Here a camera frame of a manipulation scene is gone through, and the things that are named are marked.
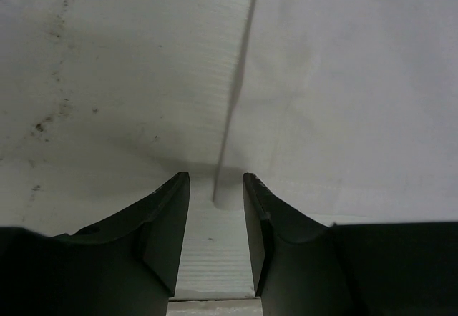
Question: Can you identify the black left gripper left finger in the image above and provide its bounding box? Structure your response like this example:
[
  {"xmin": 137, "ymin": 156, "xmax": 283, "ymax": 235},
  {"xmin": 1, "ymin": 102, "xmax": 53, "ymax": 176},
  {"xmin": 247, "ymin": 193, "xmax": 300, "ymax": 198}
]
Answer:
[{"xmin": 1, "ymin": 172, "xmax": 190, "ymax": 315}]

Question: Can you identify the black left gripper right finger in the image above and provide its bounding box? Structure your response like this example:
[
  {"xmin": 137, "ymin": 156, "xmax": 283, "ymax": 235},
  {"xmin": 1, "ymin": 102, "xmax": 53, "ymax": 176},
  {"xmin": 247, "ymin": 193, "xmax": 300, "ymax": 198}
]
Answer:
[{"xmin": 243, "ymin": 173, "xmax": 457, "ymax": 315}]

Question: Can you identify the white tank top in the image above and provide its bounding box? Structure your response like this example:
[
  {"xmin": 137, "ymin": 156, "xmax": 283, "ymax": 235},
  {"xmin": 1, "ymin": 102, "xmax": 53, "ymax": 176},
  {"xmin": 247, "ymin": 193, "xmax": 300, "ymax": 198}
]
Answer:
[{"xmin": 176, "ymin": 0, "xmax": 457, "ymax": 300}]

